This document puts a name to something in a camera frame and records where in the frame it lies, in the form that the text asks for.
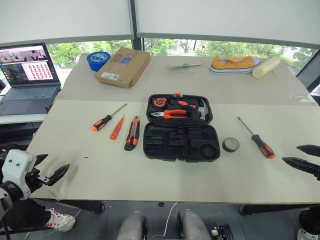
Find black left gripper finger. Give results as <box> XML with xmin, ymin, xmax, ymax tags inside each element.
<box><xmin>46</xmin><ymin>163</ymin><xmax>71</xmax><ymax>187</ymax></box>
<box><xmin>35</xmin><ymin>153</ymin><xmax>49</xmax><ymax>167</ymax></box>

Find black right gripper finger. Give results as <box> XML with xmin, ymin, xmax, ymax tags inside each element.
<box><xmin>282</xmin><ymin>156</ymin><xmax>320</xmax><ymax>174</ymax></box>
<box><xmin>296</xmin><ymin>144</ymin><xmax>320</xmax><ymax>157</ymax></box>

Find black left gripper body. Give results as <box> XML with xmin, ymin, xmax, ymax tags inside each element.
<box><xmin>25</xmin><ymin>167</ymin><xmax>50</xmax><ymax>194</ymax></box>

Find black orange handled screwdriver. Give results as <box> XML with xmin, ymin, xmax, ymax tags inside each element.
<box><xmin>237</xmin><ymin>116</ymin><xmax>276</xmax><ymax>160</ymax></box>
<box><xmin>91</xmin><ymin>103</ymin><xmax>128</xmax><ymax>132</ymax></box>

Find orange test pen screwdriver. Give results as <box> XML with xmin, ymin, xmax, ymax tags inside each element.
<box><xmin>109</xmin><ymin>114</ymin><xmax>126</xmax><ymax>141</ymax></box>

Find black electrical tape roll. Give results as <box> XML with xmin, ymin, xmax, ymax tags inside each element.
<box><xmin>222</xmin><ymin>137</ymin><xmax>241</xmax><ymax>153</ymax></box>

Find orange black utility knife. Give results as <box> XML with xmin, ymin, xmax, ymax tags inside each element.
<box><xmin>124</xmin><ymin>115</ymin><xmax>141</xmax><ymax>152</ymax></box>

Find black tool case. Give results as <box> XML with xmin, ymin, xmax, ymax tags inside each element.
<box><xmin>142</xmin><ymin>92</ymin><xmax>221</xmax><ymax>163</ymax></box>

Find black trouser leg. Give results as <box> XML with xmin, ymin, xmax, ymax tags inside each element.
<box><xmin>298</xmin><ymin>207</ymin><xmax>320</xmax><ymax>230</ymax></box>
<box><xmin>2</xmin><ymin>198</ymin><xmax>53</xmax><ymax>231</ymax></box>

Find black table base bar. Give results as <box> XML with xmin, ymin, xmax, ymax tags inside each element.
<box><xmin>238</xmin><ymin>203</ymin><xmax>320</xmax><ymax>216</ymax></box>
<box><xmin>59</xmin><ymin>199</ymin><xmax>106</xmax><ymax>214</ymax></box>

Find white side desk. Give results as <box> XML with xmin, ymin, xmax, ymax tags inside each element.
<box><xmin>0</xmin><ymin>113</ymin><xmax>49</xmax><ymax>125</ymax></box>

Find white sneaker red laces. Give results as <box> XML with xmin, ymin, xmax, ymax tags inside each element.
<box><xmin>45</xmin><ymin>207</ymin><xmax>77</xmax><ymax>232</ymax></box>

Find clear plastic scrap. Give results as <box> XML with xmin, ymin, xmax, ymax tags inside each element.
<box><xmin>289</xmin><ymin>92</ymin><xmax>315</xmax><ymax>102</ymax></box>

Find plain white sneaker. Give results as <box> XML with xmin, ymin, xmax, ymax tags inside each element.
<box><xmin>296</xmin><ymin>227</ymin><xmax>320</xmax><ymax>240</ymax></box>

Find grey open laptop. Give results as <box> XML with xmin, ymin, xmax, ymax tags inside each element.
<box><xmin>0</xmin><ymin>42</ymin><xmax>62</xmax><ymax>116</ymax></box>

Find grey rounded robot leg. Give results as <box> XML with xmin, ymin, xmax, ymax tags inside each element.
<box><xmin>116</xmin><ymin>211</ymin><xmax>148</xmax><ymax>240</ymax></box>
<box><xmin>178</xmin><ymin>209</ymin><xmax>211</xmax><ymax>240</ymax></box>

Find cream cylindrical roll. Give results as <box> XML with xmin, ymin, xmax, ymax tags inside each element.
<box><xmin>251</xmin><ymin>56</ymin><xmax>282</xmax><ymax>79</ymax></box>

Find black device white button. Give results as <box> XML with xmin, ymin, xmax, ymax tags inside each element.
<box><xmin>211</xmin><ymin>224</ymin><xmax>235</xmax><ymax>240</ymax></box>

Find blue tape roll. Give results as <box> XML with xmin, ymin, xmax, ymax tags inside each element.
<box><xmin>86</xmin><ymin>51</ymin><xmax>112</xmax><ymax>73</ymax></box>

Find orange canvas shoe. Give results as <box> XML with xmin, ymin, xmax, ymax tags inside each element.
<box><xmin>209</xmin><ymin>55</ymin><xmax>263</xmax><ymax>74</ymax></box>

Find brown cardboard box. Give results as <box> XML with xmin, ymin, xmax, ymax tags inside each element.
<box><xmin>95</xmin><ymin>47</ymin><xmax>152</xmax><ymax>89</ymax></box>

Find orange black tape measure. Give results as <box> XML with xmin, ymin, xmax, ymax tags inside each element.
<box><xmin>152</xmin><ymin>97</ymin><xmax>168</xmax><ymax>109</ymax></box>

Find white roller blind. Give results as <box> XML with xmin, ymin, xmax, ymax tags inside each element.
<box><xmin>136</xmin><ymin>0</ymin><xmax>320</xmax><ymax>46</ymax></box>
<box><xmin>0</xmin><ymin>0</ymin><xmax>135</xmax><ymax>45</ymax></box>

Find black window pillar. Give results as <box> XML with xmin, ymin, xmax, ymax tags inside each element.
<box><xmin>127</xmin><ymin>0</ymin><xmax>146</xmax><ymax>52</ymax></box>

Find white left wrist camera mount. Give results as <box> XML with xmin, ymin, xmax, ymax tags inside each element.
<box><xmin>1</xmin><ymin>149</ymin><xmax>37</xmax><ymax>199</ymax></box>

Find claw hammer orange black handle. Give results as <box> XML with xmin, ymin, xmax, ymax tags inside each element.
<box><xmin>170</xmin><ymin>98</ymin><xmax>210</xmax><ymax>122</ymax></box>

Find white floor cable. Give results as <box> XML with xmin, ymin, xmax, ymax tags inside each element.
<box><xmin>149</xmin><ymin>202</ymin><xmax>179</xmax><ymax>239</ymax></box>

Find orange handled pliers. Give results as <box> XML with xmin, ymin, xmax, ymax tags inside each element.
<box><xmin>150</xmin><ymin>109</ymin><xmax>188</xmax><ymax>120</ymax></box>

